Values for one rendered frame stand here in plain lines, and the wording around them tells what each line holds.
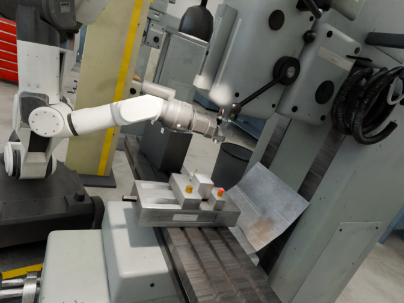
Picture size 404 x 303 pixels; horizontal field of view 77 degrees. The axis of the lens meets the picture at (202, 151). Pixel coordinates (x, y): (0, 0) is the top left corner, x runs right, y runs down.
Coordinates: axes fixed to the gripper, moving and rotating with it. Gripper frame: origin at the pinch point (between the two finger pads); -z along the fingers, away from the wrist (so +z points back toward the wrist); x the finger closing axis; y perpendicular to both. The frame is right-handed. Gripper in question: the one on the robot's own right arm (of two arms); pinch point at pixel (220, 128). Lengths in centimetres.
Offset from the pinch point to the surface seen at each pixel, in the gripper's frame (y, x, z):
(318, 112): -14.9, -4.4, -25.5
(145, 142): 27, 41, 20
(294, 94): -17.4, -7.8, -13.9
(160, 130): 16.3, 32.3, 15.6
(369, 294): 121, 66, -208
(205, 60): -17.5, -4.3, 12.2
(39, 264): 85, 16, 49
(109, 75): 22, 161, 62
